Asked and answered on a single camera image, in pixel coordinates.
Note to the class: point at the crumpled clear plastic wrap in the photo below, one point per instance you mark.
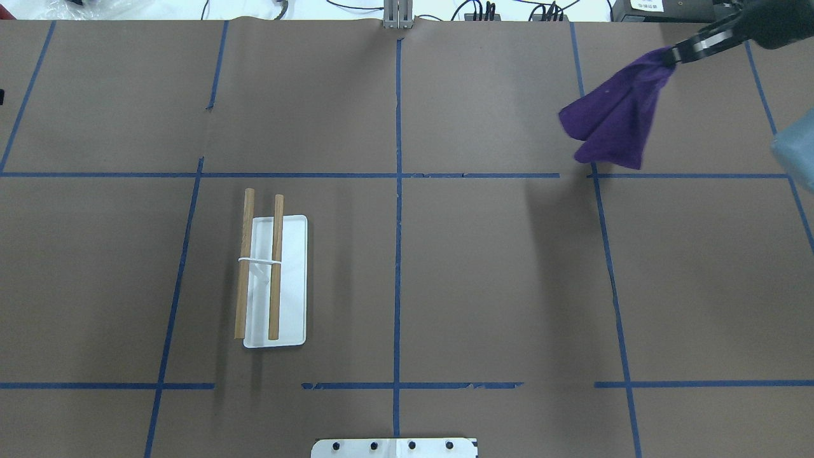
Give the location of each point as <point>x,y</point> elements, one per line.
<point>92,10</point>

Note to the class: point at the white towel rack stand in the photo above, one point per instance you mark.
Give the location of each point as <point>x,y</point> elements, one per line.
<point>272,282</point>

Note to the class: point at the aluminium frame post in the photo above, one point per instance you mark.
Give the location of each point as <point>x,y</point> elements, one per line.
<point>398,14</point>

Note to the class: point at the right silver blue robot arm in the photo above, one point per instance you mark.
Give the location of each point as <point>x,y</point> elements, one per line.
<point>792,147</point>

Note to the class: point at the purple microfibre towel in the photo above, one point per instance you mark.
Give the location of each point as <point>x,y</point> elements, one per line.
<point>614,120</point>

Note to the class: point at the black box white label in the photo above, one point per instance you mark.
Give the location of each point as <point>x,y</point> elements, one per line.
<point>699,12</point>

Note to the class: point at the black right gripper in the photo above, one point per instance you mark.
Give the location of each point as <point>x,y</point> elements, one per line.
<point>777,24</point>

